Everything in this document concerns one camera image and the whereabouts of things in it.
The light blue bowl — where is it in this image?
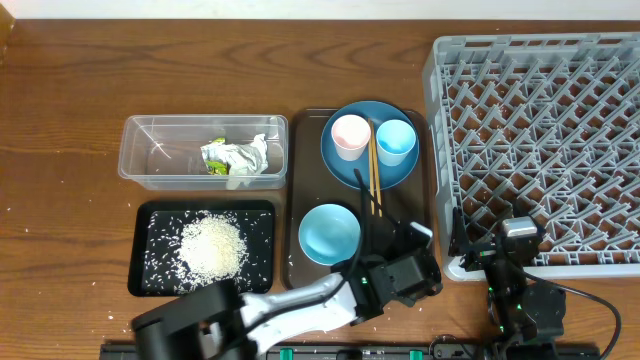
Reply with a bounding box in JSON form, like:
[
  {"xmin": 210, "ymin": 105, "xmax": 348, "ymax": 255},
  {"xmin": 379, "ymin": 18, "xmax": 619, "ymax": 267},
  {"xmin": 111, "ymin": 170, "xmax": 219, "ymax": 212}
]
[{"xmin": 298, "ymin": 204, "xmax": 361, "ymax": 266}]

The light blue cup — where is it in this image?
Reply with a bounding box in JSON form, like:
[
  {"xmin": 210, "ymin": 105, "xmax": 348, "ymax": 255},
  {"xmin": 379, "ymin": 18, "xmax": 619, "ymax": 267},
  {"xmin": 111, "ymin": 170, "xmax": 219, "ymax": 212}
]
[{"xmin": 376, "ymin": 119, "xmax": 417, "ymax": 167}]

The white tissue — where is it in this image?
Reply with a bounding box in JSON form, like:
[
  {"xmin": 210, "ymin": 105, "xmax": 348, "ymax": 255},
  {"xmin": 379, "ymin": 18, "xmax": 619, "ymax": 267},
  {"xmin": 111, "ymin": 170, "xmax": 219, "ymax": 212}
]
[{"xmin": 226, "ymin": 134, "xmax": 269, "ymax": 176}]

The white rice heap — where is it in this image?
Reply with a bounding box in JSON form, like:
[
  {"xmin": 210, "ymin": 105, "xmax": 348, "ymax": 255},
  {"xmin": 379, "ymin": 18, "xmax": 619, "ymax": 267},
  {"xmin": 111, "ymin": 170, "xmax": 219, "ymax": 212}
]
[{"xmin": 149, "ymin": 209, "xmax": 271, "ymax": 295}]

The green white wrapper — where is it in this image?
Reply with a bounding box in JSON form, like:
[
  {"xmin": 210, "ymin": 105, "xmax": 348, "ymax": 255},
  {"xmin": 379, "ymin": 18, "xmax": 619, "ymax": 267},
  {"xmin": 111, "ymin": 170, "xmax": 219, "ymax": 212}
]
[{"xmin": 200, "ymin": 137, "xmax": 229, "ymax": 175}]

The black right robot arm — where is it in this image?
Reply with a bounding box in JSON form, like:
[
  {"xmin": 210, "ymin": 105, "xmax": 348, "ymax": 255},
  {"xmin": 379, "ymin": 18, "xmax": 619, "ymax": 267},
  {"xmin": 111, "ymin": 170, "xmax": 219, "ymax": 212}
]
[{"xmin": 449, "ymin": 208, "xmax": 566, "ymax": 359}]

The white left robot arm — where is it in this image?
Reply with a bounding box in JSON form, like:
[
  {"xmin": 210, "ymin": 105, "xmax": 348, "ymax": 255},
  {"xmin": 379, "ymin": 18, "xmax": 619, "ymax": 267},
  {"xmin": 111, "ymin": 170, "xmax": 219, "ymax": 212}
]
[{"xmin": 132, "ymin": 222, "xmax": 442, "ymax": 359}]

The grey dishwasher rack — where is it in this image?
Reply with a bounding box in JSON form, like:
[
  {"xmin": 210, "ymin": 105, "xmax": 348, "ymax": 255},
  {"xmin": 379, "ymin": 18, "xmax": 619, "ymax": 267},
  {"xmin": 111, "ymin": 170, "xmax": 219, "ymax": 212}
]
[{"xmin": 422, "ymin": 32, "xmax": 639, "ymax": 281}]

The black waste tray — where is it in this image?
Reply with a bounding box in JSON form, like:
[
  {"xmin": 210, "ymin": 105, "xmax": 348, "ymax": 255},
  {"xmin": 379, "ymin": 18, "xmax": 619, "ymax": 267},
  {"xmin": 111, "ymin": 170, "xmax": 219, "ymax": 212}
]
[{"xmin": 126, "ymin": 199, "xmax": 277, "ymax": 297}]

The wooden chopstick right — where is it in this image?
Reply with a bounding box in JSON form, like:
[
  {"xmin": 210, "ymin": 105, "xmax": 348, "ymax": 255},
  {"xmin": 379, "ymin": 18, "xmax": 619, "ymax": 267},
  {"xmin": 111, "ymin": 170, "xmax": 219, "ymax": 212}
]
[{"xmin": 371, "ymin": 120, "xmax": 383, "ymax": 217}]

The wooden chopstick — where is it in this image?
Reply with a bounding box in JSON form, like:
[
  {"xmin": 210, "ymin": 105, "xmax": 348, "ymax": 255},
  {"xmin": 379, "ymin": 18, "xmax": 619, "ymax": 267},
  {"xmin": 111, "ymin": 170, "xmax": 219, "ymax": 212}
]
[
  {"xmin": 371, "ymin": 120, "xmax": 383, "ymax": 217},
  {"xmin": 367, "ymin": 118, "xmax": 376, "ymax": 216}
]

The wooden chopstick left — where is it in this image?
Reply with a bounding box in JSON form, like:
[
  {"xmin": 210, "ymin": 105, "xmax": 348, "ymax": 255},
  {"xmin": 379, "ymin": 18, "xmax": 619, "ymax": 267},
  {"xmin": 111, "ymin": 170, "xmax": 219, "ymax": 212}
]
[{"xmin": 367, "ymin": 118, "xmax": 376, "ymax": 216}]

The dark blue plate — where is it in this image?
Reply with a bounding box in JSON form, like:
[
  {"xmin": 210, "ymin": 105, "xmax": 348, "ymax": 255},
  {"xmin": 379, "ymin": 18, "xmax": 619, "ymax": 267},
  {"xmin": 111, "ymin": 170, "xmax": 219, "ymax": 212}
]
[{"xmin": 321, "ymin": 101, "xmax": 420, "ymax": 190}]

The pink cup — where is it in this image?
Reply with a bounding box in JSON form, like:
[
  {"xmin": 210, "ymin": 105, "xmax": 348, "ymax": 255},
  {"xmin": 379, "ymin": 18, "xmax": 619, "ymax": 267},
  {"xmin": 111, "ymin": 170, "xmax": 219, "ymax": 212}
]
[{"xmin": 331, "ymin": 114, "xmax": 371, "ymax": 161}]

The clear plastic bin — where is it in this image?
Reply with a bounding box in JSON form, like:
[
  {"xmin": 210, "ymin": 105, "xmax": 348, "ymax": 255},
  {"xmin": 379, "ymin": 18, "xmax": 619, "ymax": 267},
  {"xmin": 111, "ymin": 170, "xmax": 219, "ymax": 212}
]
[{"xmin": 118, "ymin": 114, "xmax": 289, "ymax": 191}]

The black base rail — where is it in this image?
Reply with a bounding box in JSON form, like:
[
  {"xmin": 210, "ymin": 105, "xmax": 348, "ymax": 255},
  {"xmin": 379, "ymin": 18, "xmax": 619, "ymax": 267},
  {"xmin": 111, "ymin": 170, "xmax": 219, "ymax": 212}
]
[{"xmin": 98, "ymin": 341, "xmax": 601, "ymax": 360}]

